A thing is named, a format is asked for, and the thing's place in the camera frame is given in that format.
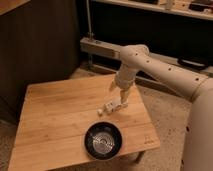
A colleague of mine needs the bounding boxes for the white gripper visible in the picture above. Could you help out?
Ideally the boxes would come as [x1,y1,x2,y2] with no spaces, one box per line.
[109,75,134,106]

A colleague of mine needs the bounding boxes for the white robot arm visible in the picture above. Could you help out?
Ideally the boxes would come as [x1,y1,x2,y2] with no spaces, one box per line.
[110,44,213,171]

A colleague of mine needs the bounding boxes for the wooden shelf rack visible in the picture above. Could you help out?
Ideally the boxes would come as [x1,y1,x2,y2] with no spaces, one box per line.
[79,0,213,86]

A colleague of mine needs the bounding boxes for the wooden table leg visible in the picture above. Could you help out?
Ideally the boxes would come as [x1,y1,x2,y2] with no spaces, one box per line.
[134,151,145,163]

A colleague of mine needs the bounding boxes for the black ceramic bowl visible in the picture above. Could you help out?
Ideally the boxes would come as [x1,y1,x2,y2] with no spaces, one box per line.
[84,122,122,160]

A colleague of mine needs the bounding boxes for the white plastic bottle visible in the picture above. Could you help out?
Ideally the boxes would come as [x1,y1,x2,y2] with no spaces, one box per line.
[97,99,127,116]

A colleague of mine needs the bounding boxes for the metal pole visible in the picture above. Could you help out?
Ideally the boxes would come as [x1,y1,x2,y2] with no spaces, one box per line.
[86,0,94,40]

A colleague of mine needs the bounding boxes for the black handle on shelf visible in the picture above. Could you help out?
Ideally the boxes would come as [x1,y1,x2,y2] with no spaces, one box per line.
[177,58,209,70]

